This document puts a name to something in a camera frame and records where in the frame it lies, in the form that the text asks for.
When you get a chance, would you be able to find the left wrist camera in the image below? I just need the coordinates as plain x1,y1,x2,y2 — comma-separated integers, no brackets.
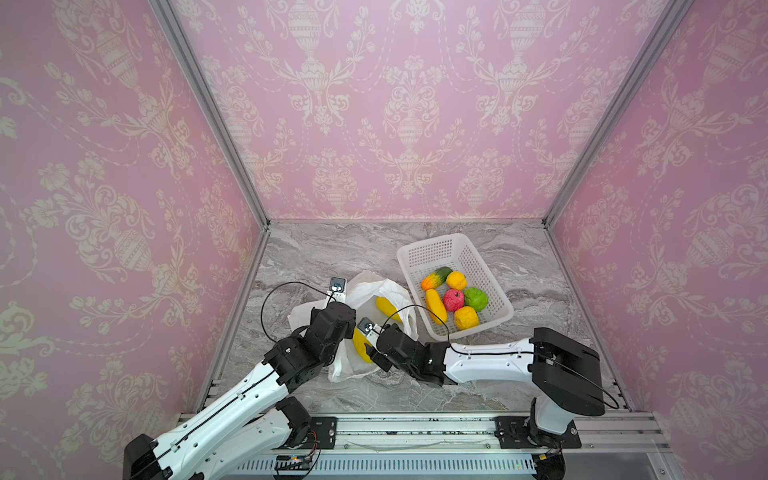
327,277,347,305

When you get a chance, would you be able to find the long yellow banana toy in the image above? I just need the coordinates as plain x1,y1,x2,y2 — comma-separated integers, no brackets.
425,289,447,326

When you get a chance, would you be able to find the aluminium front rail frame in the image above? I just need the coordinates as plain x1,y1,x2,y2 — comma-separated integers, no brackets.
221,412,684,479

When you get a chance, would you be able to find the red fruit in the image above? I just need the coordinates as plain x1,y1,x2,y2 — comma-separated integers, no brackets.
442,289,465,313

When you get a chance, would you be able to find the right aluminium corner post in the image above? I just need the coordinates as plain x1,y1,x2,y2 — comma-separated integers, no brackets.
542,0,693,233

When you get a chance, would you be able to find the aluminium corner post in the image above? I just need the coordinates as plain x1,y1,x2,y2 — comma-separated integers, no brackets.
542,0,693,233
149,0,270,231

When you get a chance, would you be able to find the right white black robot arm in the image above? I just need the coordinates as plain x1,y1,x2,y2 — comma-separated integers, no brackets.
357,318,606,449

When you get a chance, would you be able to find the white plastic bag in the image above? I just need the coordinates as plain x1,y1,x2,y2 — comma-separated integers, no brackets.
287,269,420,384

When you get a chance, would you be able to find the yellow lemon fruit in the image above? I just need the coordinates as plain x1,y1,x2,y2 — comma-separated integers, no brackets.
445,271,468,291

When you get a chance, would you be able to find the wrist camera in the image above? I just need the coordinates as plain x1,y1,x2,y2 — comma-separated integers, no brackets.
356,317,382,349
327,277,347,305

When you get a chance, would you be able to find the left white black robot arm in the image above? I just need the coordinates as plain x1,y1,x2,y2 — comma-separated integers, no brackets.
122,302,356,479

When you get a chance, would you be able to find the left aluminium corner post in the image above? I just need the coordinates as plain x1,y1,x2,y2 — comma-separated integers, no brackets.
149,0,270,231

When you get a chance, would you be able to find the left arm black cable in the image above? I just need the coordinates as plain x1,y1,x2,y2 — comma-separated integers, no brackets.
259,280,334,344

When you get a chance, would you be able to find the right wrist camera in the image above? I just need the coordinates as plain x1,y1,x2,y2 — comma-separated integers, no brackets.
356,317,382,349

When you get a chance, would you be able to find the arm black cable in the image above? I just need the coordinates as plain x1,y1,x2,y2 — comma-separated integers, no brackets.
259,280,334,344
380,304,620,412

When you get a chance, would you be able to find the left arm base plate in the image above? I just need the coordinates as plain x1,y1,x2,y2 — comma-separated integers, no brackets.
298,416,338,450

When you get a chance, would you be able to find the green fruit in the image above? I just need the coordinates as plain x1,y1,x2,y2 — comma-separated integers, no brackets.
463,287,489,312

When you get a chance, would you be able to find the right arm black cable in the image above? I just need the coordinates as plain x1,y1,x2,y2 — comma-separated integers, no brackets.
380,304,620,412

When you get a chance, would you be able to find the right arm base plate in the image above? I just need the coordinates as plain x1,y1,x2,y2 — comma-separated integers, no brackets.
494,416,582,450

